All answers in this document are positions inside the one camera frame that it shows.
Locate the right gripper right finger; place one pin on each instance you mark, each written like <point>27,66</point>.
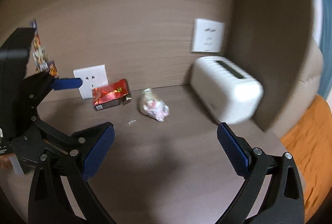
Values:
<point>284,199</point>

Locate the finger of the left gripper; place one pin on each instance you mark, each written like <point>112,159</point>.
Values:
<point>66,83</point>
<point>99,137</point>

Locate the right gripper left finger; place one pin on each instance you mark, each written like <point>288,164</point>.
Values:
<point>60,192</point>

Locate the red snack box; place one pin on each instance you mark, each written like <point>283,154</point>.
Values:
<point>111,95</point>

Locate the orange bed blanket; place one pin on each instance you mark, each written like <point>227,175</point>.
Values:
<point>309,141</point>

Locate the crumpled clear white wrapper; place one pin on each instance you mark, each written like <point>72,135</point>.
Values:
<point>152,106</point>

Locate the beige padded headboard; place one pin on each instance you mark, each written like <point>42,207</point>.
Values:
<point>307,84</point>

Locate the white ribbed speaker box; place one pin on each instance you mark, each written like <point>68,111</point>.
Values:
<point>228,92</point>

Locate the blue curtain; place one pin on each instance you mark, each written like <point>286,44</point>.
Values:
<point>325,48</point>

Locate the colourful wall stickers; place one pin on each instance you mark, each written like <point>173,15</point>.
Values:
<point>42,63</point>

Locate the lower white wall socket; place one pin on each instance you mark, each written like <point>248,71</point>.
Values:
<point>92,77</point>

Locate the upper white wall switch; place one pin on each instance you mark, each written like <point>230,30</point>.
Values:
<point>208,36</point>

